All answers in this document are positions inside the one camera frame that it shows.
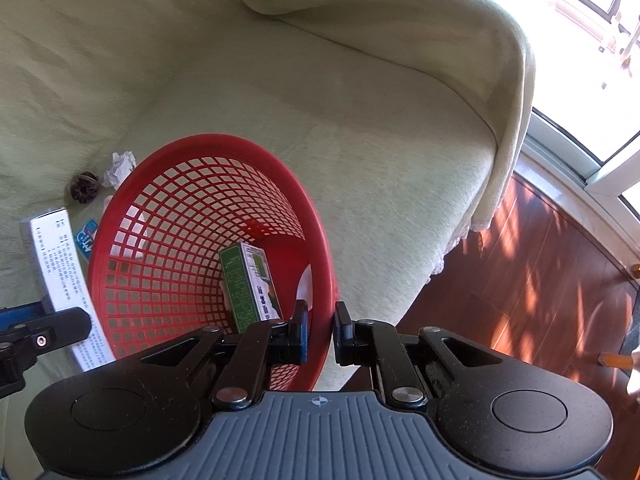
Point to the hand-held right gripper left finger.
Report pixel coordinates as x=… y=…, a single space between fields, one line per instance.
x=302 y=332

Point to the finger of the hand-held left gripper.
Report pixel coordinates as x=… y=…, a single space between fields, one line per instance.
x=55 y=332
x=22 y=311

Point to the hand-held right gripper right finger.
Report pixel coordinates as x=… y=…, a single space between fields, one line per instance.
x=342 y=334

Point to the long white carton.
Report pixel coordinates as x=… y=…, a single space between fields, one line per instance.
x=52 y=260

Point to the green carton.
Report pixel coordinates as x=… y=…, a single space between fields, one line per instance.
x=247 y=285

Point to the blue snack packet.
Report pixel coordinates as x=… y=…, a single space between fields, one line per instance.
x=86 y=240

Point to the pale pink cloth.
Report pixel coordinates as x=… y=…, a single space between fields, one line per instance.
x=127 y=245

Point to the red mesh basket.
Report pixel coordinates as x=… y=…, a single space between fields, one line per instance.
x=295 y=195

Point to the purple velvet scrunchie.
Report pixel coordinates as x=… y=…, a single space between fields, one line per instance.
x=84 y=186

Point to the crumpled white tissue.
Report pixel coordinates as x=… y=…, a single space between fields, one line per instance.
x=120 y=167

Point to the sofa with green cover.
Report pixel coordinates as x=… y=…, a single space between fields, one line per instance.
x=350 y=135

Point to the white sliding door frame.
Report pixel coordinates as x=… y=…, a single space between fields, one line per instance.
x=615 y=170

